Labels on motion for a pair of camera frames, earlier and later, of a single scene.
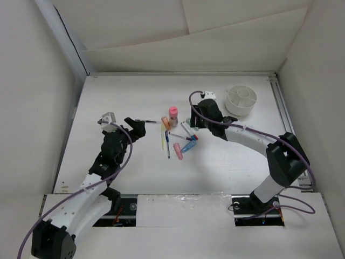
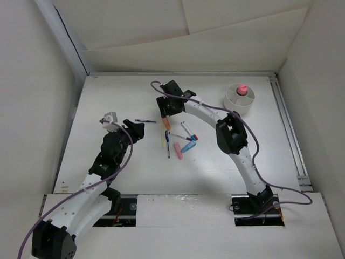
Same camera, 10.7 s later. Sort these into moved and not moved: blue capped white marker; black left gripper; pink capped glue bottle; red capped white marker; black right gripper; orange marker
Moved: black right gripper; pink capped glue bottle
Not moved: black left gripper; blue capped white marker; orange marker; red capped white marker
